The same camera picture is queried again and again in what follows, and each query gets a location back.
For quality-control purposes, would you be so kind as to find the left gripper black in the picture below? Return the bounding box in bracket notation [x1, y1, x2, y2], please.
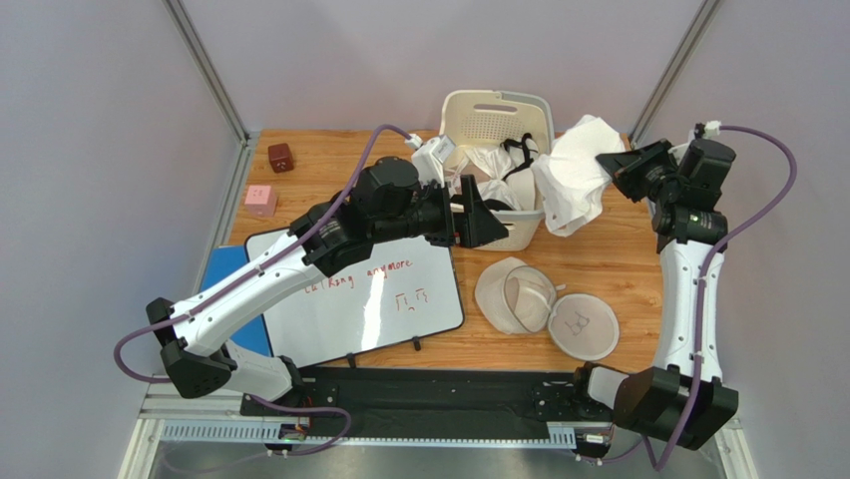
[372, 176, 509, 249]

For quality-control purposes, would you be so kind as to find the white mesh laundry bag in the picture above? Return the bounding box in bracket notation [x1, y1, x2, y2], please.
[474, 257, 621, 361]

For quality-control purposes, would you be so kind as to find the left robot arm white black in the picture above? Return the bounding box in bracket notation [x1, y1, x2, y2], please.
[146, 157, 509, 401]

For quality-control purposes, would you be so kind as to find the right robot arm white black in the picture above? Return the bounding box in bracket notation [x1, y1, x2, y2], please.
[575, 139, 739, 450]

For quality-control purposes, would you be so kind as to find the black and white bra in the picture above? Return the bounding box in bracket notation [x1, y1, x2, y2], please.
[500, 133, 539, 211]

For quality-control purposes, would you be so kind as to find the cream plastic laundry basket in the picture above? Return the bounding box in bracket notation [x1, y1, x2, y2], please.
[439, 90, 555, 251]

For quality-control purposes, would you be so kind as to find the white garment in basket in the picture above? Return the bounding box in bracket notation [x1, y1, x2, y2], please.
[459, 145, 522, 211]

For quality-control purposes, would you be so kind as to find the whiteboard with red writing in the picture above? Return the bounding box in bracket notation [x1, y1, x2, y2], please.
[232, 238, 464, 367]

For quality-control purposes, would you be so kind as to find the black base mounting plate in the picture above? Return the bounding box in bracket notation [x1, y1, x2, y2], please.
[239, 366, 619, 441]

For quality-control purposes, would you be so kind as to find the brown cube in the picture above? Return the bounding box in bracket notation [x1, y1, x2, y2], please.
[267, 143, 295, 174]

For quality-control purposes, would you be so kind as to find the pink cube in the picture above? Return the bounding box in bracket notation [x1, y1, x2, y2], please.
[243, 185, 277, 218]

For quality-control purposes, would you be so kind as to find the blue folder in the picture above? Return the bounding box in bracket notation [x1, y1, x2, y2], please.
[198, 245, 272, 357]

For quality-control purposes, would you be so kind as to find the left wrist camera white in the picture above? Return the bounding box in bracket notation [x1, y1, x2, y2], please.
[411, 135, 456, 188]

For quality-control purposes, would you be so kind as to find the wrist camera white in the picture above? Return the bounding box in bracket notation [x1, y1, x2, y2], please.
[690, 121, 722, 141]
[411, 135, 456, 188]

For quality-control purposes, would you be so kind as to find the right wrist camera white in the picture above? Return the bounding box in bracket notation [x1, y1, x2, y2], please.
[690, 121, 722, 141]

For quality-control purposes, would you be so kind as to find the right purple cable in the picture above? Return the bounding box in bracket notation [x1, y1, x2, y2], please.
[640, 124, 798, 473]

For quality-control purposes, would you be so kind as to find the aluminium rail frame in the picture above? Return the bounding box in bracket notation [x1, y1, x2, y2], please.
[116, 374, 758, 479]

